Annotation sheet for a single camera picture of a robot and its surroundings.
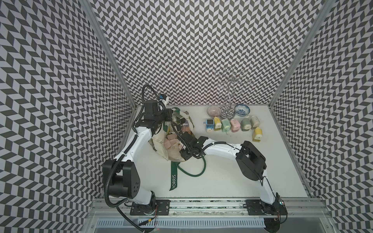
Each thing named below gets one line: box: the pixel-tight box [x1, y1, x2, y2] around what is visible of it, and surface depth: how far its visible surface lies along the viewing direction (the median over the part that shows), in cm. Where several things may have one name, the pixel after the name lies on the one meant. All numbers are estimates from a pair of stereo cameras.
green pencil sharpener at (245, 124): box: [240, 117, 252, 132], surface depth 103 cm
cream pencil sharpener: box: [250, 115, 261, 130], surface depth 101 cm
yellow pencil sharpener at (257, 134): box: [252, 126, 263, 143], surface depth 97 cm
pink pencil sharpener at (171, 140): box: [163, 133, 178, 150], surface depth 95 cm
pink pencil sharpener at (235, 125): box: [230, 118, 241, 133], surface depth 101 cm
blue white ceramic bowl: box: [234, 103, 251, 117], surface depth 114 cm
